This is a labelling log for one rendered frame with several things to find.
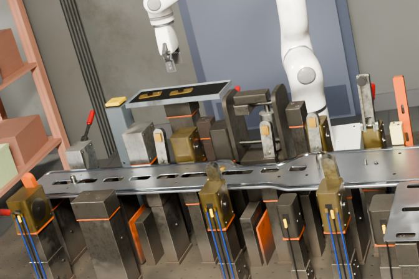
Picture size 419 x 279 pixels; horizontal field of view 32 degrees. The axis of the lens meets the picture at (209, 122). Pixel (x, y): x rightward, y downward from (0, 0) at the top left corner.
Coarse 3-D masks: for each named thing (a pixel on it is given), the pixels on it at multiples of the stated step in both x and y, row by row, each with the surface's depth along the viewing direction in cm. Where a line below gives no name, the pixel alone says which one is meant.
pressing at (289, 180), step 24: (96, 168) 255; (120, 168) 250; (144, 168) 246; (168, 168) 241; (192, 168) 236; (240, 168) 228; (264, 168) 224; (288, 168) 219; (312, 168) 215; (360, 168) 208; (384, 168) 205; (408, 168) 201; (48, 192) 246; (72, 192) 241; (120, 192) 233; (144, 192) 229; (168, 192) 226
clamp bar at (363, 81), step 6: (360, 78) 213; (366, 78) 216; (360, 84) 214; (366, 84) 217; (360, 90) 217; (366, 90) 217; (360, 96) 217; (366, 96) 218; (372, 96) 218; (360, 102) 218; (366, 102) 218; (372, 102) 217; (366, 108) 219; (372, 108) 217; (366, 114) 219; (372, 114) 217; (366, 120) 220; (372, 120) 218; (366, 126) 219
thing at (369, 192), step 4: (364, 188) 211; (368, 188) 210; (372, 188) 210; (376, 188) 209; (380, 188) 209; (384, 188) 209; (364, 192) 212; (368, 192) 211; (372, 192) 211; (376, 192) 210; (380, 192) 210; (384, 192) 210; (368, 196) 212; (372, 196) 211; (368, 200) 212; (368, 204) 213; (368, 208) 213; (368, 212) 214; (368, 216) 214; (372, 232) 216; (372, 236) 217; (376, 248) 218; (376, 252) 219; (376, 256) 219
